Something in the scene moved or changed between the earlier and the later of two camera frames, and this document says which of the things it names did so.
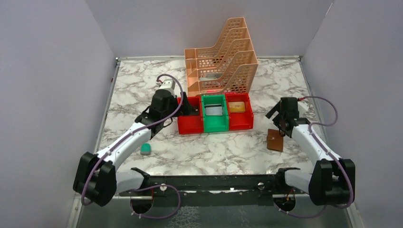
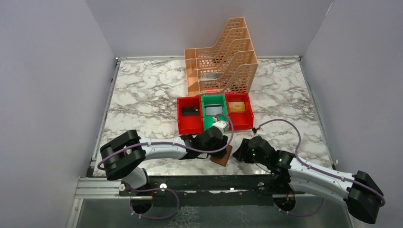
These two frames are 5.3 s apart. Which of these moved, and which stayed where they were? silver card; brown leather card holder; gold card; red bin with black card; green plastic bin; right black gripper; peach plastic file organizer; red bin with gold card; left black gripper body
Moved: brown leather card holder; right black gripper; left black gripper body
Stayed: silver card; green plastic bin; gold card; red bin with gold card; red bin with black card; peach plastic file organizer
